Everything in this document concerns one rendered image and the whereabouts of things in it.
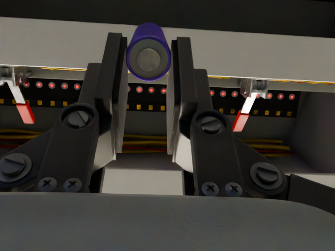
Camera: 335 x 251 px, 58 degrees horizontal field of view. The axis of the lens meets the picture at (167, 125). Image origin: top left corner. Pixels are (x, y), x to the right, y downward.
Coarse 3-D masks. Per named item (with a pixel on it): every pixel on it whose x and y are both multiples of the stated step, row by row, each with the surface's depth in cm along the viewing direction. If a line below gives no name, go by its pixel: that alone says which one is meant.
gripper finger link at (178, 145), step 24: (168, 72) 13; (192, 72) 10; (168, 96) 12; (192, 96) 10; (168, 120) 12; (168, 144) 11; (240, 144) 9; (192, 168) 10; (264, 168) 9; (264, 192) 8
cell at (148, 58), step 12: (144, 24) 16; (156, 24) 17; (144, 36) 12; (156, 36) 12; (132, 48) 12; (144, 48) 12; (156, 48) 12; (168, 48) 12; (132, 60) 12; (144, 60) 12; (156, 60) 12; (168, 60) 12; (132, 72) 12; (144, 72) 12; (156, 72) 12
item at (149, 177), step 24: (0, 144) 56; (144, 144) 56; (120, 168) 42; (144, 168) 42; (168, 168) 50; (288, 168) 53; (312, 168) 54; (120, 192) 42; (144, 192) 43; (168, 192) 43
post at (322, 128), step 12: (312, 96) 55; (312, 108) 55; (324, 108) 51; (300, 120) 59; (312, 120) 55; (324, 120) 51; (300, 132) 59; (312, 132) 55; (324, 132) 51; (288, 144) 63; (300, 144) 58; (312, 144) 54; (324, 144) 51; (300, 156) 58; (312, 156) 54; (324, 156) 51; (324, 168) 50
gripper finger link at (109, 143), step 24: (120, 48) 11; (96, 72) 11; (120, 72) 10; (96, 96) 9; (120, 96) 10; (120, 120) 10; (24, 144) 9; (120, 144) 11; (0, 168) 8; (24, 168) 8; (96, 168) 10
